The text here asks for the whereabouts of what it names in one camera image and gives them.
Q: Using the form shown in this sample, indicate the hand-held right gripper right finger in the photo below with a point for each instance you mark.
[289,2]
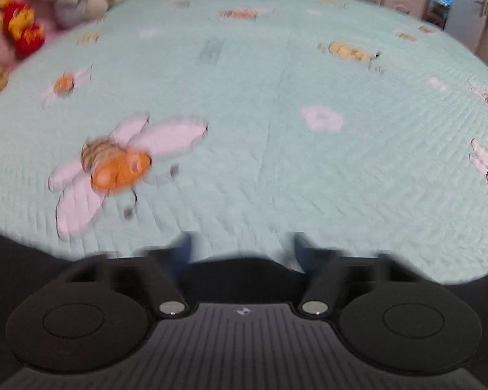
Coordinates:
[305,258]

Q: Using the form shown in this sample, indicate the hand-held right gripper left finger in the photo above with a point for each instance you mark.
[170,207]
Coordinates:
[181,258]

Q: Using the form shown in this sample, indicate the black printed sweatshirt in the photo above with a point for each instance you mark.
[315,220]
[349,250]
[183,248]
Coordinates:
[8,276]

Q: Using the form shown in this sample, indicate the mint green bee-print quilt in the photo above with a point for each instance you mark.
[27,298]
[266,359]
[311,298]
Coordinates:
[268,150]

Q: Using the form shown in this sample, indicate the small red plush toy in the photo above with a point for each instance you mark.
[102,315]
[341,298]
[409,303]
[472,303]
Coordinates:
[22,28]

